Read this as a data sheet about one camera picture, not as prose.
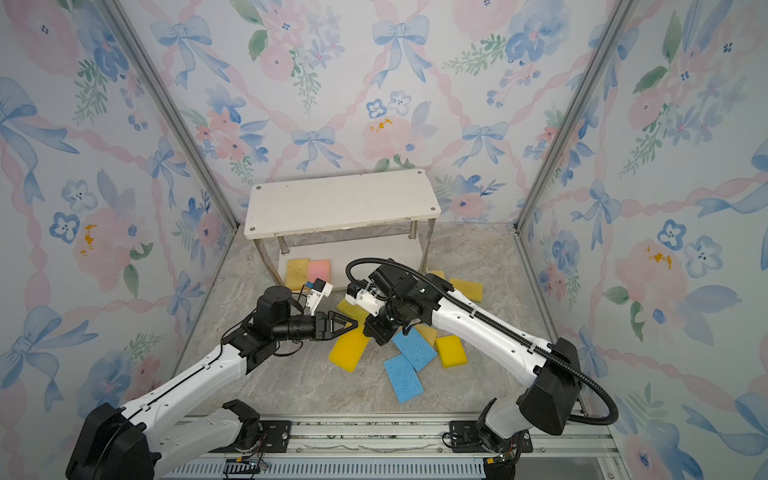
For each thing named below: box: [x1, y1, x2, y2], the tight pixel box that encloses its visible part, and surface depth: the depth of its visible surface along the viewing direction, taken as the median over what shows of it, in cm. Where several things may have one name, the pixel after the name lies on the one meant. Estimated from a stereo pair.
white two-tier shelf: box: [243, 169, 442, 287], surface depth 82 cm
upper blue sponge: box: [392, 326, 438, 372], surface depth 87 cm
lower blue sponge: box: [383, 354, 425, 404], surface depth 84 cm
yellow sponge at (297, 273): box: [286, 258, 309, 291], surface depth 97 cm
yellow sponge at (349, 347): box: [328, 314, 371, 373], surface depth 72 cm
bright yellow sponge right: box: [436, 335, 468, 368], surface depth 88 cm
